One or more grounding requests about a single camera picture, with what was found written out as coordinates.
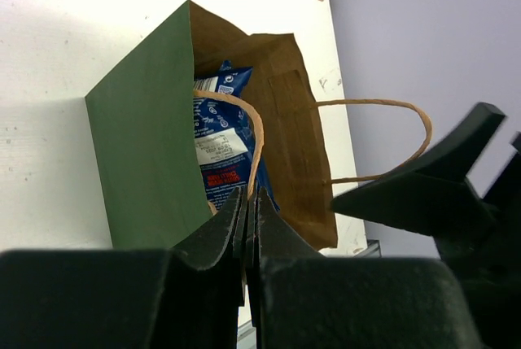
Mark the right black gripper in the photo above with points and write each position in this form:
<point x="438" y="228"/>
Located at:
<point x="433" y="196"/>

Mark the blue snack packet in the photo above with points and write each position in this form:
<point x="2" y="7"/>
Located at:
<point x="224" y="137"/>

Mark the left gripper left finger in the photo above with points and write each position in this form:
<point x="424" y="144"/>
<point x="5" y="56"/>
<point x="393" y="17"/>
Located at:
<point x="206" y="281"/>

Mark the green paper bag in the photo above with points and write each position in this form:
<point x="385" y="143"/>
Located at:
<point x="142" y="124"/>

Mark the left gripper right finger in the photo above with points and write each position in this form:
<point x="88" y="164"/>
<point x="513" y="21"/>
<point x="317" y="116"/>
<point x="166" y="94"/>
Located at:
<point x="284" y="280"/>

